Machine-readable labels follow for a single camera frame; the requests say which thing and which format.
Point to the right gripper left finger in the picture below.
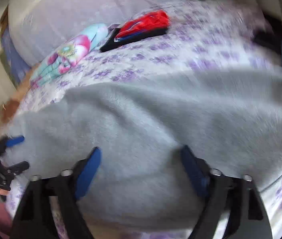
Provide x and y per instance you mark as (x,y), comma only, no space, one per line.
(34,219)

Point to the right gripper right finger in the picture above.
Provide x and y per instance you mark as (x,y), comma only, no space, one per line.
(238,196)

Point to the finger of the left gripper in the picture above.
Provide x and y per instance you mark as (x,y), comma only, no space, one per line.
(12,141)
(18,168)

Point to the orange brown pillow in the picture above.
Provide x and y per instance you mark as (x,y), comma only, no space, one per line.
(9,109)

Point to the blue folded blanket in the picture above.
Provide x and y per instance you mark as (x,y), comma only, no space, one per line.
(18,68)

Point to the turquoise pink floral folded quilt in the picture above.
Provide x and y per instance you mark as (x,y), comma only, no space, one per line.
(69,54)

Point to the white lace covered headboard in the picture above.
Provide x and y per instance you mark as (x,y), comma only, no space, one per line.
(38,26)

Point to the black folded garment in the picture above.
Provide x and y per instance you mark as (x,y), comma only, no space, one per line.
(112,44)

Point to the purple floral bed sheet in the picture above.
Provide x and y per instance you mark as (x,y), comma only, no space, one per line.
(203,36)

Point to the red blue folded garment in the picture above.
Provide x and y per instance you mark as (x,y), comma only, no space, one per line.
(151,21)

